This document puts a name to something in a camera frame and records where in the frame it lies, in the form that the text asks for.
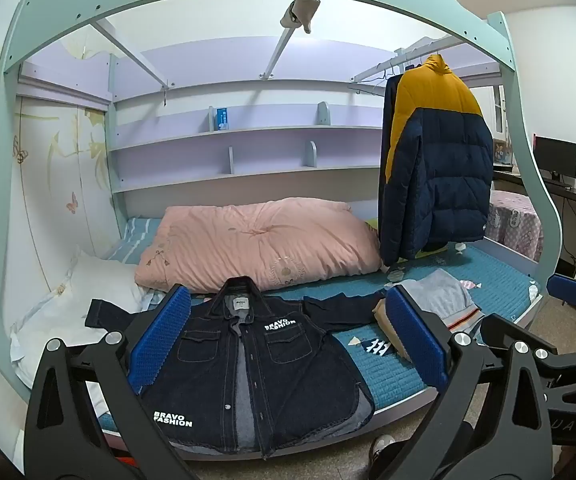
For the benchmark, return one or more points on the dark denim jacket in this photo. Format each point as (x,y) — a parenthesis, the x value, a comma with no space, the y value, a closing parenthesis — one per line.
(248,360)

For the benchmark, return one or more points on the light grey folded garment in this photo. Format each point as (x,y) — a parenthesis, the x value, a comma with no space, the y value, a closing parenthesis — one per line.
(440,297)

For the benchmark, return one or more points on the person's shoe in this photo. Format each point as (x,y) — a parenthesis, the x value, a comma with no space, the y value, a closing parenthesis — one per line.
(382,447)

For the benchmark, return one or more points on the pink duvet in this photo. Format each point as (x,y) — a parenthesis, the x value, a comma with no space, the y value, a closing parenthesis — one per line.
(263,245)

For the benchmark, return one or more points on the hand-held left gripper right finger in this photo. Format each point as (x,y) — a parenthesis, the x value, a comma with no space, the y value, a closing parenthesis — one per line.
(415,337)

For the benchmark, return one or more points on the white wardrobe with butterfly print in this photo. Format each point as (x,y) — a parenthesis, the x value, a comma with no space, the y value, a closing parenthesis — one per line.
(58,185)

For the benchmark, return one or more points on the colourful picture on desk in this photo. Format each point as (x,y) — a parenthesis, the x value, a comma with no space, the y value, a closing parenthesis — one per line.
(504,153)

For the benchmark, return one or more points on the pink patterned tablecloth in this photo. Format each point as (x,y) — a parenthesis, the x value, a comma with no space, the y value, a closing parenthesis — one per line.
(515,222)

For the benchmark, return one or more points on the white pillow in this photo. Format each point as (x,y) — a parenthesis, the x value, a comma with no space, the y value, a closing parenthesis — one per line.
(75,310)

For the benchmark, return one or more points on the black computer monitor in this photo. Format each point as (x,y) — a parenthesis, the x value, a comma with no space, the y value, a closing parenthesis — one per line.
(556,156)

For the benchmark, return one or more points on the navy and yellow puffer jacket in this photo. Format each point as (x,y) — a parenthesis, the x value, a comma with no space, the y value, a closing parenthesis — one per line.
(440,170)

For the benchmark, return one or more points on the small blue box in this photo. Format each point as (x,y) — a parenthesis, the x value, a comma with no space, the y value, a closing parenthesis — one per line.
(222,119)

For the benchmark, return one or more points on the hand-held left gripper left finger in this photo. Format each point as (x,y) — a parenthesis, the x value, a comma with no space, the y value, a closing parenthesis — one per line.
(160,337)

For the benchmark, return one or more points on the beige cloth on rail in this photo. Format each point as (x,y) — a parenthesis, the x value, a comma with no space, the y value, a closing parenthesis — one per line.
(300,10)

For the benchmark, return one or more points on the white clothes rail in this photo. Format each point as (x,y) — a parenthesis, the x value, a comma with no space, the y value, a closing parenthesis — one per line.
(378,67)

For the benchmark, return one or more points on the lavender shelf unit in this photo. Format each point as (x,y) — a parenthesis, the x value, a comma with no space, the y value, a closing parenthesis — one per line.
(268,147)

